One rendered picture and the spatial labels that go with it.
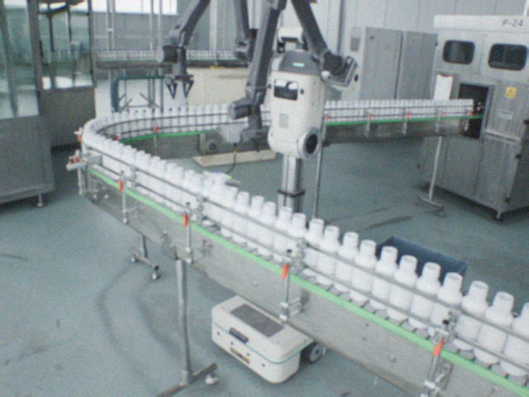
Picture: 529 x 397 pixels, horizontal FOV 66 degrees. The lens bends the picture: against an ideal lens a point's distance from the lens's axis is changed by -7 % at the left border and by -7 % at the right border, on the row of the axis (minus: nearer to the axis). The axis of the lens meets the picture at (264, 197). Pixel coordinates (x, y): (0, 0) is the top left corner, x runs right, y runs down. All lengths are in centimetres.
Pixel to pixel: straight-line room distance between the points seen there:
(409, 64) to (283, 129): 615
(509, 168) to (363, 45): 348
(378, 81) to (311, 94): 565
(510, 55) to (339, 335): 387
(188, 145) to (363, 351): 215
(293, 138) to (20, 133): 299
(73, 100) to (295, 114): 498
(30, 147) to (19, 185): 37
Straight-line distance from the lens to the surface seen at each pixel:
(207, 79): 546
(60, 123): 660
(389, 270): 113
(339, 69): 185
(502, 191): 483
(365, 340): 122
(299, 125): 196
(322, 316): 128
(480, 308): 107
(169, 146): 301
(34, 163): 452
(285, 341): 221
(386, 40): 760
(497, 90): 481
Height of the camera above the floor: 166
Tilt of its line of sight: 21 degrees down
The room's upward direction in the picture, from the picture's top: 3 degrees clockwise
